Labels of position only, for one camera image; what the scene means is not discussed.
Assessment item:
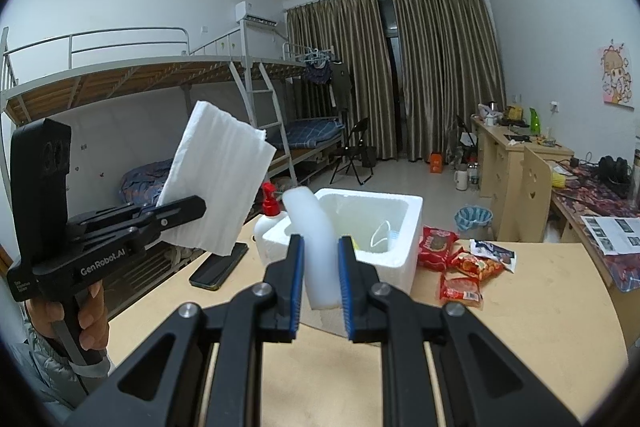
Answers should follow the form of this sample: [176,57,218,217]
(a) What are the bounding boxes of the blue quilt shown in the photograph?
[120,159,176,208]

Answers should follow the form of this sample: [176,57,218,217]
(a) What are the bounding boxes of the white ribbed foam sheet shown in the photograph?
[157,101,277,258]

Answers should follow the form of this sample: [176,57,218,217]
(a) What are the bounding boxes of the light wooden desk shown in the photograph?
[472,117,576,208]

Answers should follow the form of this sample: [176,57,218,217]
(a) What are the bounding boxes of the black smartphone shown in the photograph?
[189,243,249,291]

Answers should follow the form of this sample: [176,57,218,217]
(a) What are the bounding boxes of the blue face mask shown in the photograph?
[371,219,401,253]

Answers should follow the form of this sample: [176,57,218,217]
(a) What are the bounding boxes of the hanging dark clothes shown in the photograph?
[302,57,333,86]

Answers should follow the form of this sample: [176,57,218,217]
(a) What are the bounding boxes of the desk with patterned cover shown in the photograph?
[550,167,640,348]

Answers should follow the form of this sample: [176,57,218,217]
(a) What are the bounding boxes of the white metal bunk bed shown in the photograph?
[280,41,351,188]
[0,27,298,323]

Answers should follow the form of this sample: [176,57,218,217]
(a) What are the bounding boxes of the trash bin with blue bag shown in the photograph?
[456,206,493,238]

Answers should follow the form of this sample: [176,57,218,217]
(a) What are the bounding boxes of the white bag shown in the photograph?
[477,103,501,126]

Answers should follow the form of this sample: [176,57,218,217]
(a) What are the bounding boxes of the printed paper sheets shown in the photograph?
[580,214,640,255]

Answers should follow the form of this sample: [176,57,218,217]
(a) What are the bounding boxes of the white air conditioner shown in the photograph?
[235,1,279,26]

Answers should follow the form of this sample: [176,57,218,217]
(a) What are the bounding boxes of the cartoon wall poster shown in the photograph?
[598,41,640,108]

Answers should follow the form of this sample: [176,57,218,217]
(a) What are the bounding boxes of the red snack packet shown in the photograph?
[417,227,460,272]
[450,252,506,283]
[439,274,485,308]

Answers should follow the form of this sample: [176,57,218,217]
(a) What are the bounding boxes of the black folding chair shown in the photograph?
[330,118,376,186]

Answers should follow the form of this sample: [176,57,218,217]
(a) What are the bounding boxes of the brown curtain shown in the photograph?
[286,0,388,162]
[391,0,507,162]

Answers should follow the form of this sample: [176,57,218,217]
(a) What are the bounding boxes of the person's left forearm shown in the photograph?
[15,327,118,423]

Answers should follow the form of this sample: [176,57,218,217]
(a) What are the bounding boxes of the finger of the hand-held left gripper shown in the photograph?
[75,195,207,244]
[66,202,152,229]

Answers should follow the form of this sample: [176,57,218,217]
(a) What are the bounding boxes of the person's left hand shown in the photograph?
[29,281,110,368]

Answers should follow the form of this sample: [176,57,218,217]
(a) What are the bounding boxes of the white foam tube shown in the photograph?
[282,186,347,310]

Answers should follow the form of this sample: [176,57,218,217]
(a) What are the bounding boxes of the black headphones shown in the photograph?
[597,155,632,198]

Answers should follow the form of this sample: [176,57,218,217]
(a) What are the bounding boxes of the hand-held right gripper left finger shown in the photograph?
[65,234,306,427]

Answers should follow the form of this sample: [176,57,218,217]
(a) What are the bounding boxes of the white foam box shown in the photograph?
[262,188,425,295]

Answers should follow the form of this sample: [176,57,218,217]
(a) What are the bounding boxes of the hanging dark jacket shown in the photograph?
[330,62,353,110]

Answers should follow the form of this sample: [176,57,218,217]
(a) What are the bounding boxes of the white and blue snack packet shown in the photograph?
[470,239,517,273]

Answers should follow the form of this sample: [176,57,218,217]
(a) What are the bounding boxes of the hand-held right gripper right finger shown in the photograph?
[337,236,583,427]

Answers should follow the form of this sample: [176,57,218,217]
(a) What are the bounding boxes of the blue plaid mattress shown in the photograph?
[287,117,346,148]

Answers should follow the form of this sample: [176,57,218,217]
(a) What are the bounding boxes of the white lotion pump bottle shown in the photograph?
[253,182,290,258]

